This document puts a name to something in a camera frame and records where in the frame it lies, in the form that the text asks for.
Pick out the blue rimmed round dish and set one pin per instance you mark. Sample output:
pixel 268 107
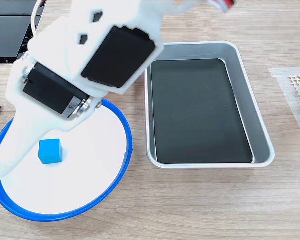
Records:
pixel 65 187

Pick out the blue cube block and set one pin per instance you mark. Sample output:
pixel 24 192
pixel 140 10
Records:
pixel 50 152

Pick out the white mesh anti-slip mat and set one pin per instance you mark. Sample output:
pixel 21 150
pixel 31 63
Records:
pixel 296 80

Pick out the black tray liner mat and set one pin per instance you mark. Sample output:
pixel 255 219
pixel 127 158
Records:
pixel 197 112

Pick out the silver metal tray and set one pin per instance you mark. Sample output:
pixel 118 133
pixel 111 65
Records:
pixel 252 100

